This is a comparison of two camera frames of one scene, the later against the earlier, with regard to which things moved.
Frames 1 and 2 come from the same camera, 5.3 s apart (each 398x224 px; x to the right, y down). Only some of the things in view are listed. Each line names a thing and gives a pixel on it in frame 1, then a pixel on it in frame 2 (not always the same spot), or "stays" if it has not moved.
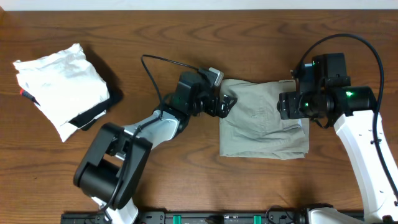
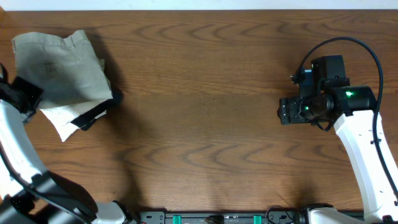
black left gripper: x=222 y=109 → x=33 y=94
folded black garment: x=86 y=121 stays
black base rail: x=196 y=217 stays
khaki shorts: x=254 y=128 → x=61 y=70
